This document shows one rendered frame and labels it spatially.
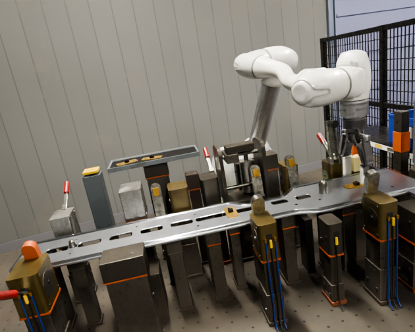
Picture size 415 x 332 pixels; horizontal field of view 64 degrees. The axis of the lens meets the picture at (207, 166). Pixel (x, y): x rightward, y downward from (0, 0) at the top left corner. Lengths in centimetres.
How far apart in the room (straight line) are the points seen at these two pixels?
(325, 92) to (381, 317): 69
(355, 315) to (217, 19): 317
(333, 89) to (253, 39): 290
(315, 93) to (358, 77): 17
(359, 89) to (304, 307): 72
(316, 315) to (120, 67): 292
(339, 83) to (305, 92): 11
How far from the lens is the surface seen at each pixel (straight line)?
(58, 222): 129
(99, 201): 143
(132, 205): 123
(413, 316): 122
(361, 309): 121
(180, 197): 122
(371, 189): 111
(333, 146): 138
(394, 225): 111
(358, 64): 116
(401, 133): 153
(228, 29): 380
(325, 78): 105
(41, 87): 355
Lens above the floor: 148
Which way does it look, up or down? 17 degrees down
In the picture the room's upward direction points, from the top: 9 degrees counter-clockwise
